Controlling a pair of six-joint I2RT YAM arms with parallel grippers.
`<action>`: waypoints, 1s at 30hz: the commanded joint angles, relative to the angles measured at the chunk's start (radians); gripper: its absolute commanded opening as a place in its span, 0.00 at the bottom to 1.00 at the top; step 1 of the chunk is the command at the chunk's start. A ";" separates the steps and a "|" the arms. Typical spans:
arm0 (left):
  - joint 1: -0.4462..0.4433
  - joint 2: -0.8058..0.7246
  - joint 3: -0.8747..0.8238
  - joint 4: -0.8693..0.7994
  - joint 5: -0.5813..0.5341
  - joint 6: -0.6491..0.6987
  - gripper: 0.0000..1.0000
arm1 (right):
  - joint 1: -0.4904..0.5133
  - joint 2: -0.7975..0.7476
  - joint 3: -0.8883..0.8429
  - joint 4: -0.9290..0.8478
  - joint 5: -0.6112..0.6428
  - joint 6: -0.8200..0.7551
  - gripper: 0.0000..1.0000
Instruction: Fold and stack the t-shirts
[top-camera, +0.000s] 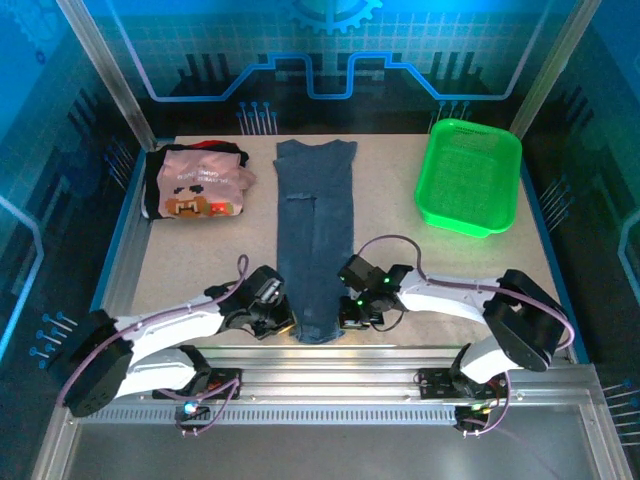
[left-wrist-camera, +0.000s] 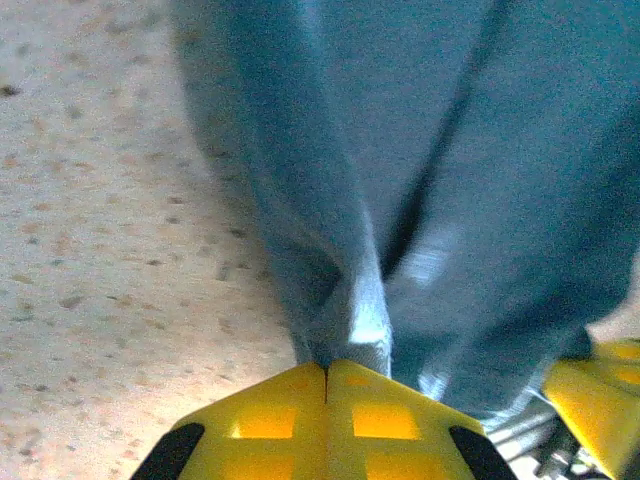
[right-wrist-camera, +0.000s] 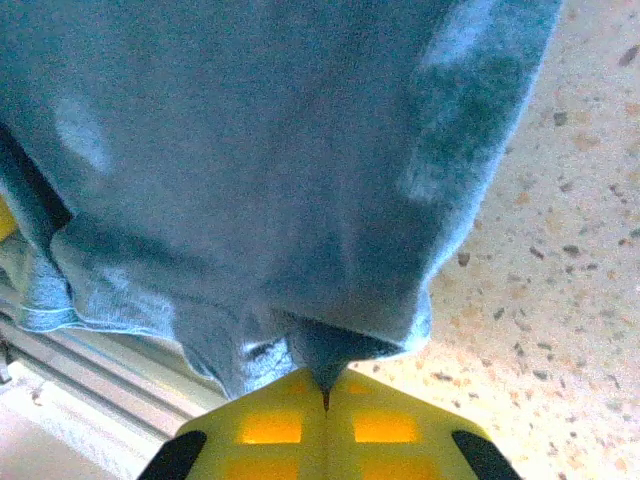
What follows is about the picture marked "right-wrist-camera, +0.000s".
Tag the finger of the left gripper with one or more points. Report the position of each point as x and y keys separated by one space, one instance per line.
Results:
x=7 y=220

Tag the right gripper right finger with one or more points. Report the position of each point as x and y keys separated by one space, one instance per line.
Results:
x=390 y=440

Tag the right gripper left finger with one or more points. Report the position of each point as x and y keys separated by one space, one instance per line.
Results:
x=270 y=440

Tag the blue-grey t-shirt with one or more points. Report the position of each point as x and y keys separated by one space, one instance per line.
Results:
x=250 y=150

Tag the aluminium rail frame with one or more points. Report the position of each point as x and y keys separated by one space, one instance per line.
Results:
x=100 y=380

